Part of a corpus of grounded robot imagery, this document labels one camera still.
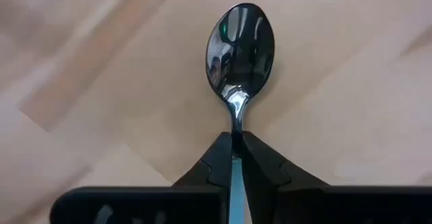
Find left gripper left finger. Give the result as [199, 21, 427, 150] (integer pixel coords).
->
[49, 132, 234, 224]

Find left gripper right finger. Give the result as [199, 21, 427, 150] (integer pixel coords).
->
[241, 131, 432, 224]

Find spoon with light blue handle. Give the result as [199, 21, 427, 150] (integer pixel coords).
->
[205, 2, 276, 224]

